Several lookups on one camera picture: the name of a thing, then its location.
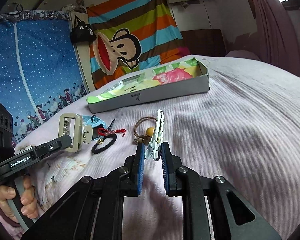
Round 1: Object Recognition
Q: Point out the beige plastic hair claw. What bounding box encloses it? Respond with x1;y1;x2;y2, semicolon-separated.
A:
58;113;93;153

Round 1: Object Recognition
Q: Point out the white dotted braided hair tie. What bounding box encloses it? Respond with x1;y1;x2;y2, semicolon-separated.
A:
144;109;165;162

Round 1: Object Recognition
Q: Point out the brown cord yellow bead hair tie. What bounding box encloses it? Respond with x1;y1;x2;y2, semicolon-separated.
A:
133;115;158;145

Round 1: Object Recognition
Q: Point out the light blue kids smartwatch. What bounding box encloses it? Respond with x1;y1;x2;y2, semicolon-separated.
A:
82;115;107;141

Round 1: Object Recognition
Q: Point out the small gold ring charm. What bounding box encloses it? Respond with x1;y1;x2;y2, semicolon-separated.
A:
97;138;104;145

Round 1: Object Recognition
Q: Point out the person's left hand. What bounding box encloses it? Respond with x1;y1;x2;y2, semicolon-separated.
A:
0;176;39;223

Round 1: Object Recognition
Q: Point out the black hair clip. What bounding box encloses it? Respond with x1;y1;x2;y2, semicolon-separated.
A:
107;119;115;133

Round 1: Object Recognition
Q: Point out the blue dotted fabric wardrobe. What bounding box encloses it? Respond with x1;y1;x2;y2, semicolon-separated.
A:
0;10;87;144

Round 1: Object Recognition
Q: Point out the pink bed blanket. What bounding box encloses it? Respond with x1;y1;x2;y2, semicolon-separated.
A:
30;57;300;239

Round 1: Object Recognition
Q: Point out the grey cardboard tray colourful lining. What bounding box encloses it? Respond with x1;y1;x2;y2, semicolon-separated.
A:
87;57;210;113

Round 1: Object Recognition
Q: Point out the black hanging bag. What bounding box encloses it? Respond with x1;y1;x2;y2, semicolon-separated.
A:
70;16;96;44

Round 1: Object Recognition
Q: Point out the dark wooden headboard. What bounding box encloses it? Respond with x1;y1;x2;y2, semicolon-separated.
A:
181;29;226;57

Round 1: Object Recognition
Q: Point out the pink pillow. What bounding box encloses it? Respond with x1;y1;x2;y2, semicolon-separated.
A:
225;50;261;61

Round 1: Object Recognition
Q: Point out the striped monkey cartoon curtain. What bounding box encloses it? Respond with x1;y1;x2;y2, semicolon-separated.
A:
87;0;190;89

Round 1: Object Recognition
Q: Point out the pink window curtain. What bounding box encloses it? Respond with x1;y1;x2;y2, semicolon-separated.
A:
253;0;300;77

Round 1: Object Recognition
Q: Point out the red cord bracelet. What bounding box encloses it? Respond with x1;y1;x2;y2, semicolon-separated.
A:
97;127;127;138

